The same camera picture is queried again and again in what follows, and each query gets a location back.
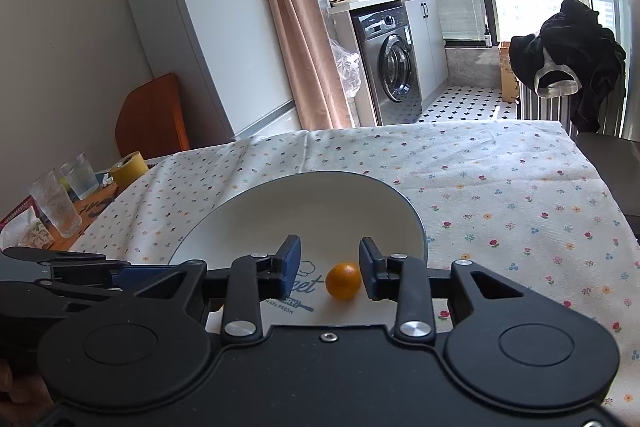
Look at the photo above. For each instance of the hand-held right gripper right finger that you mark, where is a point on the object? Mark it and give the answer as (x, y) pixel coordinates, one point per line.
(367, 267)

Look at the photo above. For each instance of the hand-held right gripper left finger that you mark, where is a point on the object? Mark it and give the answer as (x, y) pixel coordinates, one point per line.
(290, 264)

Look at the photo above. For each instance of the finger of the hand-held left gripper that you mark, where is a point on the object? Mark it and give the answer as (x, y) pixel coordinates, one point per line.
(127, 278)
(55, 255)

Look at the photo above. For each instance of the small orange kumquat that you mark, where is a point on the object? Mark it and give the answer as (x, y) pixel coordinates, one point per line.
(343, 281)

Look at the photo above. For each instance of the white plate with blue rim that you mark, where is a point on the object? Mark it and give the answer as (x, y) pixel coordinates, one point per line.
(300, 207)

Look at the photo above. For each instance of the person's left hand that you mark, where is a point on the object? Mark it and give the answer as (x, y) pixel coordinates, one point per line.
(6, 372)

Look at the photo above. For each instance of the clear drinking glass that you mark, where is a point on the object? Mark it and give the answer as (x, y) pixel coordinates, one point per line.
(55, 212)
(82, 179)

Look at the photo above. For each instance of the red snack packet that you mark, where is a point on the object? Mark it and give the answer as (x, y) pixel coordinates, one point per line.
(15, 219)

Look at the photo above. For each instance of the orange printed mat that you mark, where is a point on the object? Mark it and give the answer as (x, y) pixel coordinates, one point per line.
(95, 207)

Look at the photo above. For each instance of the yellow tape roll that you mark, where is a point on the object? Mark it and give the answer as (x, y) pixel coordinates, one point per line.
(127, 172)

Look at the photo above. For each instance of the floral white tablecloth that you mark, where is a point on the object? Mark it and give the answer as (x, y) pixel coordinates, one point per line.
(500, 207)

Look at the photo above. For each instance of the orange wooden chair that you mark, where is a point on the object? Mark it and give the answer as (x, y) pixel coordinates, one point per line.
(150, 117)

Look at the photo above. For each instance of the clear plastic bag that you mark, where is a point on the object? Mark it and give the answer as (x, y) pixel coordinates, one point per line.
(347, 67)

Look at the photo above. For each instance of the silver washing machine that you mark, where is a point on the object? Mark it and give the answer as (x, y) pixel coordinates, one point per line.
(395, 62)

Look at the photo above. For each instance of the white cabinet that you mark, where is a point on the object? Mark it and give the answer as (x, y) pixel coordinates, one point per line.
(425, 47)

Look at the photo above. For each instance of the pink curtain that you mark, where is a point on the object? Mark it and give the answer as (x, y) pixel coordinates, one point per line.
(300, 32)

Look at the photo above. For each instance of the striped radiator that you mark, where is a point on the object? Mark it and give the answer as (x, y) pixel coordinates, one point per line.
(550, 112)

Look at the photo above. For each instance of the tall cardboard box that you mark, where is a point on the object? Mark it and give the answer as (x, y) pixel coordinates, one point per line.
(507, 72)

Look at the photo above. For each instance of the clear plastic hanger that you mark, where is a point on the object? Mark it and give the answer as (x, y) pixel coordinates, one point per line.
(542, 82)

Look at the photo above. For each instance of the dark small bottle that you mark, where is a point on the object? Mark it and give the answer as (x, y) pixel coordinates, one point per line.
(487, 37)

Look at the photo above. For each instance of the white window blind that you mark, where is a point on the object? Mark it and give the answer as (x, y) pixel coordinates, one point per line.
(462, 14)

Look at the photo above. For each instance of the white refrigerator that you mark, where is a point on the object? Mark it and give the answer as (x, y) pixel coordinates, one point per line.
(200, 7)

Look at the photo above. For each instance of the black garment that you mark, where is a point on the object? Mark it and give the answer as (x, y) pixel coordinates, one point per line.
(590, 47)

